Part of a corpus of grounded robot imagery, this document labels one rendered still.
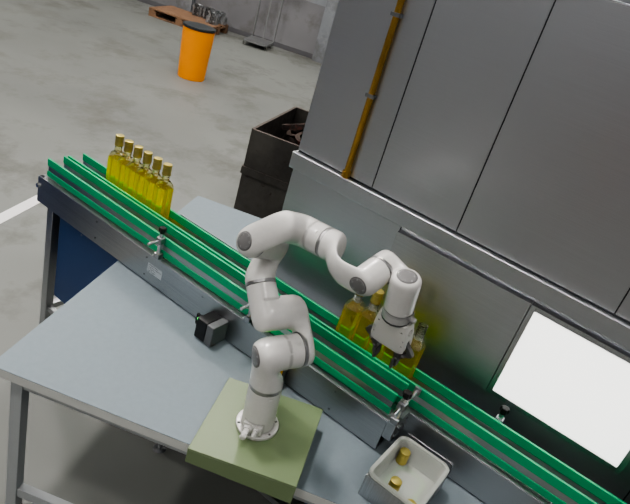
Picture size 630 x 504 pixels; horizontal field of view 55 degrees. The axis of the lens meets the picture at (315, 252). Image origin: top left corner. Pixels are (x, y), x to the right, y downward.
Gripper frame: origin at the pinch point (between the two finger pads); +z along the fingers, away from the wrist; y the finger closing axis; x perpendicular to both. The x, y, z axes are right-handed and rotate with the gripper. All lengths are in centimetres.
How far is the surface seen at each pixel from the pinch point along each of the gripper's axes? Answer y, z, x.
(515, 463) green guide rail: -40, 31, -19
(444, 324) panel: -1.3, 17.6, -38.8
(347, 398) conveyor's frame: 10.5, 34.7, -5.7
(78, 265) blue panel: 146, 62, 0
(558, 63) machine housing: 0, -63, -63
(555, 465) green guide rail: -49, 31, -26
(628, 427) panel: -60, 16, -40
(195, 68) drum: 498, 209, -393
